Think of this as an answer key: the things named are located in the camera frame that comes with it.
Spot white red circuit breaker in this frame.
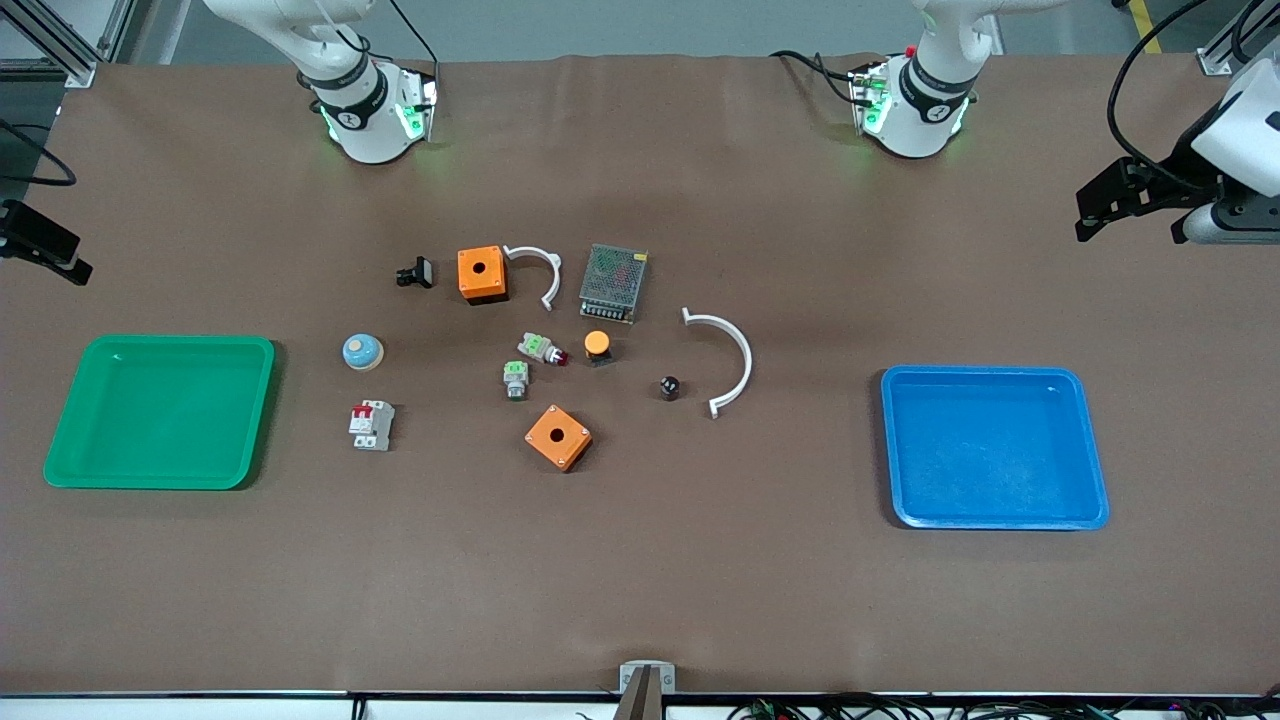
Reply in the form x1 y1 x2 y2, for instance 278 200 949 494
348 399 396 453

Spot green plastic tray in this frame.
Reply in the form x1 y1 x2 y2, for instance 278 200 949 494
43 335 277 492

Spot blue plastic tray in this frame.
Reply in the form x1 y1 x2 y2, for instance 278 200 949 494
880 365 1111 532

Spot large white curved clip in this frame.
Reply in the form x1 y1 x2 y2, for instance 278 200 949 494
681 307 755 420

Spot orange box with hole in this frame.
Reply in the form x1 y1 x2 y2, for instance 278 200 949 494
524 404 594 474
457 245 510 307

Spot green red indicator lamp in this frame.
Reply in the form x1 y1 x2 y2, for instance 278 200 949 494
516 331 570 368

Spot small white curved clip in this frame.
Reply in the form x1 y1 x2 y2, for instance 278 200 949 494
502 244 564 313

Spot metal mesh power supply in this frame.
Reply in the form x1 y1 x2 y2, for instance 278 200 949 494
578 242 649 326

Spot aluminium frame profile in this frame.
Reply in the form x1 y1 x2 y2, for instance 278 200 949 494
1198 0 1280 77
0 0 137 89

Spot black left arm base cable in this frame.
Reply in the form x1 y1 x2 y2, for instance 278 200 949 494
768 49 863 107

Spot black arm base cable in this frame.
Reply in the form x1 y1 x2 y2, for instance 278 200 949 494
386 0 442 91
768 49 863 107

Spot black right arm base cable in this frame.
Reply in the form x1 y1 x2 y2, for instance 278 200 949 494
386 0 442 91

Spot black cable bundle below table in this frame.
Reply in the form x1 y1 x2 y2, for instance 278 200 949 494
728 694 1280 720

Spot grey metal table bracket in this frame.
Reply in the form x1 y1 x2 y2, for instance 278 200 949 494
618 661 677 720

